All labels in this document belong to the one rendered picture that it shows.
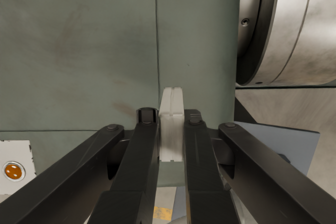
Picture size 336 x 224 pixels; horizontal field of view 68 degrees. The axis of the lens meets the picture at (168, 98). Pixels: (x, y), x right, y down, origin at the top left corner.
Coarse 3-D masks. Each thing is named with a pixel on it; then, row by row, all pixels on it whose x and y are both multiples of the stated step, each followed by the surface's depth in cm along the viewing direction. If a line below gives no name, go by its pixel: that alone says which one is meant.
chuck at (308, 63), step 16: (320, 0) 26; (304, 16) 27; (320, 16) 27; (304, 32) 28; (320, 32) 28; (304, 48) 30; (320, 48) 30; (288, 64) 32; (304, 64) 32; (320, 64) 32; (272, 80) 37; (288, 80) 36; (304, 80) 36; (320, 80) 37
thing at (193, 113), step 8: (184, 112) 17; (192, 112) 17; (184, 120) 15; (208, 128) 14; (216, 136) 13; (216, 144) 13; (224, 144) 13; (216, 152) 13; (224, 152) 13; (232, 152) 13; (224, 160) 13; (232, 160) 13
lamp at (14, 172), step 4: (12, 164) 31; (8, 168) 31; (12, 168) 31; (16, 168) 31; (8, 172) 31; (12, 172) 31; (16, 172) 31; (20, 172) 31; (8, 176) 31; (12, 176) 31; (16, 176) 31; (20, 176) 31
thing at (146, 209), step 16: (144, 112) 14; (144, 128) 13; (128, 144) 11; (144, 144) 11; (128, 160) 10; (144, 160) 10; (128, 176) 9; (144, 176) 9; (112, 192) 7; (128, 192) 7; (144, 192) 8; (96, 208) 7; (112, 208) 7; (128, 208) 7; (144, 208) 8
